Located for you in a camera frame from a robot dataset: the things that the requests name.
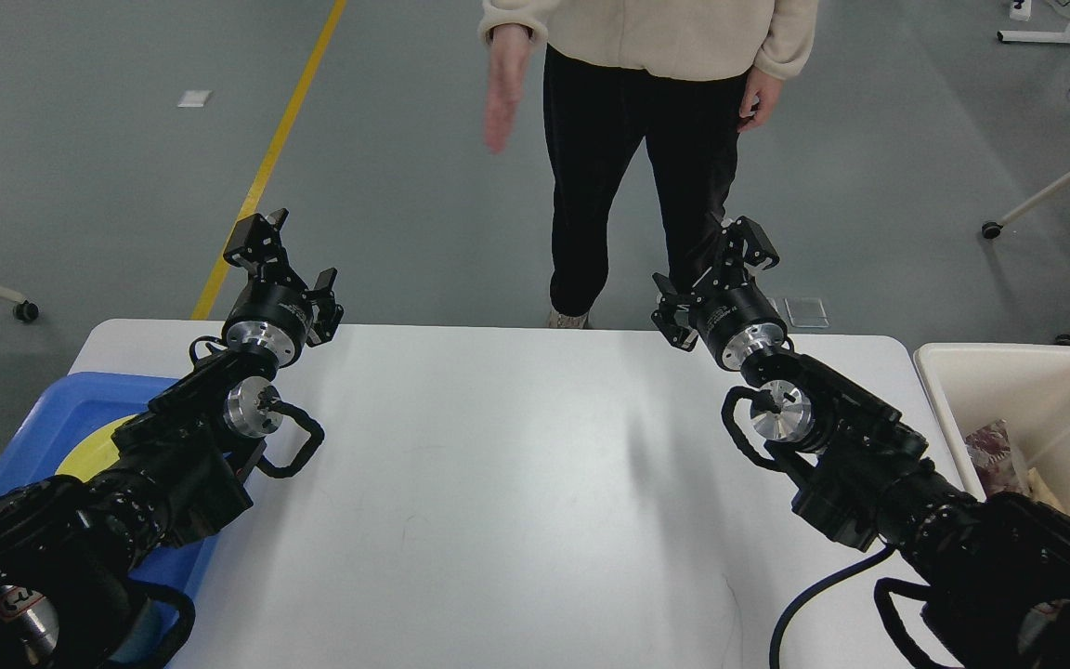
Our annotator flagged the brown paper bag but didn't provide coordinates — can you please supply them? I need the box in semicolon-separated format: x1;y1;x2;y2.
1026;467;1066;513

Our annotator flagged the person in black trousers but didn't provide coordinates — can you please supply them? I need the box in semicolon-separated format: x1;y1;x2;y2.
478;1;817;329

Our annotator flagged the yellow plastic plate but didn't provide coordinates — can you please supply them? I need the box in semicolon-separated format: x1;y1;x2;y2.
55;414;136;482

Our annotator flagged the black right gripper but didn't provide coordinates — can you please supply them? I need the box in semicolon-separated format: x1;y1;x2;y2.
651;216;789;372

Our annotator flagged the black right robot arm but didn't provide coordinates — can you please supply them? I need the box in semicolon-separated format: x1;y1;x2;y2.
651;216;1070;668

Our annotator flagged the beige plastic bin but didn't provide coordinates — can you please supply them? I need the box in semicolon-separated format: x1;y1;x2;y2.
913;343;1070;514

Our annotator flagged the person's other hand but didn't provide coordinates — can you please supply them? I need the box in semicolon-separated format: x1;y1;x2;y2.
737;65;785;133

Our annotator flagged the aluminium foil tray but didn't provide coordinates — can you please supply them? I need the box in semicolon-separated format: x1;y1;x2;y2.
964;420;1037;503

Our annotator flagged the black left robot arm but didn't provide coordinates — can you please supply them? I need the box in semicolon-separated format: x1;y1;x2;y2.
0;208;343;668

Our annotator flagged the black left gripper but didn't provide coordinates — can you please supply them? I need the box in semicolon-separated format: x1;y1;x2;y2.
221;208;345;369

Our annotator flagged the person's hand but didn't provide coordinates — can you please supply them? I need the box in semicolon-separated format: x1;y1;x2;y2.
484;24;534;155

